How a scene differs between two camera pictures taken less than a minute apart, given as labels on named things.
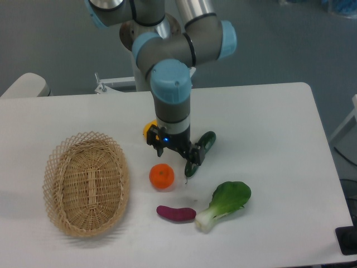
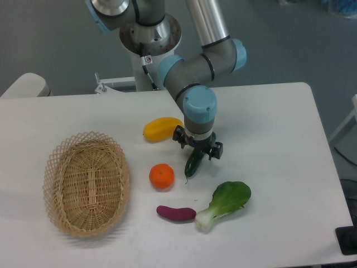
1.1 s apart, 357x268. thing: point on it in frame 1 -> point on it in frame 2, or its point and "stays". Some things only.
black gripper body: x=159 y=138 -> x=214 y=149
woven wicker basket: x=86 y=183 stays
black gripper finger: x=159 y=151 -> x=183 y=144
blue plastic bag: x=346 y=8 stays
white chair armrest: x=28 y=85 stays
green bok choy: x=227 y=198 stays
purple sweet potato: x=179 y=213 stays
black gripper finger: x=196 y=154 -> x=216 y=151
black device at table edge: x=347 y=238 stays
